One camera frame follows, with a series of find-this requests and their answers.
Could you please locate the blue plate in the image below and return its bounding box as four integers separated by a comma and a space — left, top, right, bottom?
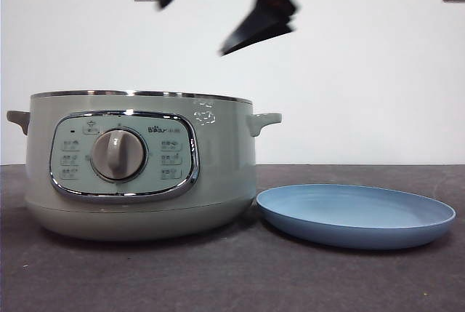
256, 183, 457, 250

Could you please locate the green electric steamer pot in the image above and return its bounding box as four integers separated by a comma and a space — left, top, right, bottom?
6, 89, 283, 242

